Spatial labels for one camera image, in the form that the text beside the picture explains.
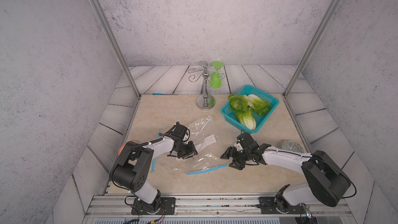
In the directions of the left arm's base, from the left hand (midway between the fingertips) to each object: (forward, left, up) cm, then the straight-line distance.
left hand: (198, 154), depth 88 cm
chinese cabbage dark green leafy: (+27, -25, +14) cm, 39 cm away
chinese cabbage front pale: (+20, -30, +7) cm, 36 cm away
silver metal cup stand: (+40, -5, -1) cm, 41 cm away
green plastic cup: (+48, -13, +15) cm, 52 cm away
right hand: (-5, -14, +3) cm, 15 cm away
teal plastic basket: (+28, -21, -1) cm, 35 cm away
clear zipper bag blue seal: (+11, -3, +3) cm, 12 cm away
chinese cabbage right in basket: (+28, -41, +8) cm, 50 cm away
